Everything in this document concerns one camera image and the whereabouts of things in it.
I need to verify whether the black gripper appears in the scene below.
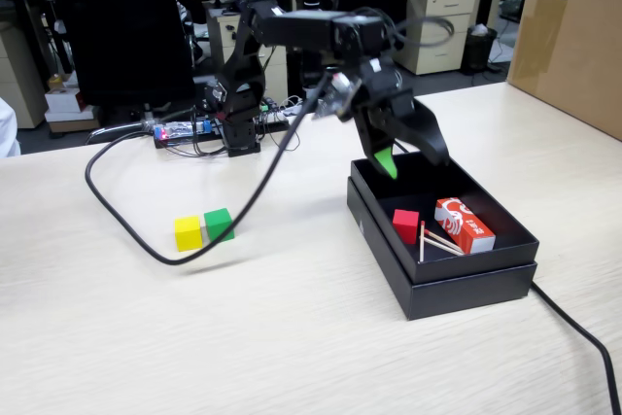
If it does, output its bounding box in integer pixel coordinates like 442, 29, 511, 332
353, 57, 451, 181

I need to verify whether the red wooden cube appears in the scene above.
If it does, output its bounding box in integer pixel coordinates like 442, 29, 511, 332
392, 208, 421, 245

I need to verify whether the green wooden cube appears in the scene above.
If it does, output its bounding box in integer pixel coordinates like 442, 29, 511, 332
203, 207, 236, 245

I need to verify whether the yellow wooden cube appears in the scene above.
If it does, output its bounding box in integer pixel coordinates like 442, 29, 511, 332
174, 215, 204, 253

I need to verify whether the black cardboard box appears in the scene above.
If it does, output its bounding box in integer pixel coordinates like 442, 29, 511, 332
349, 150, 541, 286

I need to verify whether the black open box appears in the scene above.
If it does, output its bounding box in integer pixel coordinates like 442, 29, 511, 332
346, 176, 538, 322

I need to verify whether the large brown cardboard box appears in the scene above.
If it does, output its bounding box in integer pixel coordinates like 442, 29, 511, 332
505, 0, 622, 142

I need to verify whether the flat brown box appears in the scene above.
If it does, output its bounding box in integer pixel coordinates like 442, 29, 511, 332
46, 111, 102, 135

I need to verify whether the small white cardboard box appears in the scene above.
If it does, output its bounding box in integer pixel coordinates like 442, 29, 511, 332
45, 86, 84, 114

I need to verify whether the beige three-drawer cabinet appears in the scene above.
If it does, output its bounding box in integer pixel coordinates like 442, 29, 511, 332
392, 0, 478, 77

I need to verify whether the red and white matchbox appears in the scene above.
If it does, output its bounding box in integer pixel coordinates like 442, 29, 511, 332
433, 196, 497, 256

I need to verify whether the black trash bin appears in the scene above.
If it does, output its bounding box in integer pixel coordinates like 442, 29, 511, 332
460, 23, 500, 77

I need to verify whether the beige drawer cabinet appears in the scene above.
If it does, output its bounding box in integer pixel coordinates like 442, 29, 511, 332
205, 0, 289, 95

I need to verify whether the large black office chair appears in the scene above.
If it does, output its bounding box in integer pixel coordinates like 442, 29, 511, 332
44, 0, 196, 108

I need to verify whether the beige side cabinet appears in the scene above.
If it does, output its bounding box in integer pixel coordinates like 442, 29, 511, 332
0, 20, 49, 130

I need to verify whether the person in white shirt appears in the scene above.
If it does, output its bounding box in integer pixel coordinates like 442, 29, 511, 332
0, 96, 22, 159

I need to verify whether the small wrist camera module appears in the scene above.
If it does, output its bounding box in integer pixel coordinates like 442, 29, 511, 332
312, 71, 363, 122

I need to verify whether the electronics board with wires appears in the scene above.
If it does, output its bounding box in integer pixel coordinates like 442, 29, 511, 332
153, 96, 300, 150

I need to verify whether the long thick black cable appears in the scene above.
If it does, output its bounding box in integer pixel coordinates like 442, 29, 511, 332
391, 139, 622, 415

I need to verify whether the thick black camera cable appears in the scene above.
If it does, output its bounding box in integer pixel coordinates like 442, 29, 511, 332
85, 72, 337, 267

